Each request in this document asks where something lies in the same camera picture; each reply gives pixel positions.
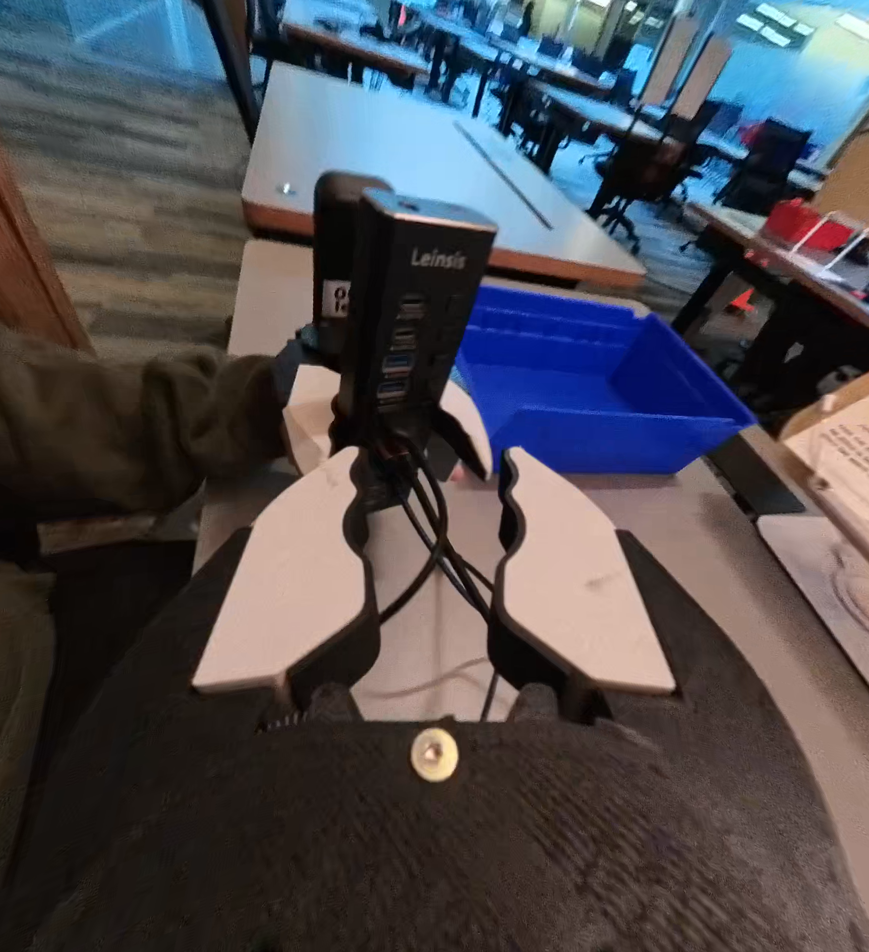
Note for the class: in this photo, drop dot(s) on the long background desk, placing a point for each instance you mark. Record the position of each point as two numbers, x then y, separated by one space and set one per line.
345 41

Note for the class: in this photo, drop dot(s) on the clear acrylic sign holder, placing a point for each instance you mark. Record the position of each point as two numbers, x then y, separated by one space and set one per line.
851 239

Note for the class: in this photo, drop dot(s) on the wood-edged neighbouring desk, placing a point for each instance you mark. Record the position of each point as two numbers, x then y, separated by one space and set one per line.
375 149

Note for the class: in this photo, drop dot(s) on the red plastic bin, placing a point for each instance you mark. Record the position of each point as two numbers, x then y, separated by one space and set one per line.
795 223

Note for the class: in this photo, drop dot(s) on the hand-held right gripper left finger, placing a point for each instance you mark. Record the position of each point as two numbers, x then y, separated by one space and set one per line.
293 580

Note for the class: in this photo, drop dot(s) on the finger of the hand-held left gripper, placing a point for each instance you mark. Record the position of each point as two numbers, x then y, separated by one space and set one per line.
475 435
308 428

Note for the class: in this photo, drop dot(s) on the black frame pole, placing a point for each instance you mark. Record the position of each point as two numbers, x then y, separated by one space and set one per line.
230 67

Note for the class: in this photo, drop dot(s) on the orange cone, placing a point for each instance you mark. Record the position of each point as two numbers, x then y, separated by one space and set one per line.
740 302

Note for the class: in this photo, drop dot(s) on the grey desk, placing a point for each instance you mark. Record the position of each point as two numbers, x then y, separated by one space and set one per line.
665 513

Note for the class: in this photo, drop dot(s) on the black USB hub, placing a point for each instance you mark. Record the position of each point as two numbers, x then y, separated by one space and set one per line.
419 312

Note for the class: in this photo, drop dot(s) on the person's left forearm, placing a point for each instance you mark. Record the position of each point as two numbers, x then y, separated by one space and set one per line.
92 431

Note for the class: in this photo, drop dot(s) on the wooden column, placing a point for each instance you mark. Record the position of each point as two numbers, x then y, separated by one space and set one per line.
3 223

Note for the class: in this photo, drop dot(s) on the black office chair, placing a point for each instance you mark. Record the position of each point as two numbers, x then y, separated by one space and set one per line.
769 163
642 171

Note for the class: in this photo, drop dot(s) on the blue plastic bin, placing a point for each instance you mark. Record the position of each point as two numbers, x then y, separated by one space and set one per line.
590 387

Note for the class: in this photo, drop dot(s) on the desk with red bin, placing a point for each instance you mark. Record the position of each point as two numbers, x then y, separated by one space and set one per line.
739 232

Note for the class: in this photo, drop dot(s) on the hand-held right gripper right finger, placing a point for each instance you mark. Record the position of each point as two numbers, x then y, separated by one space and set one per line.
575 587

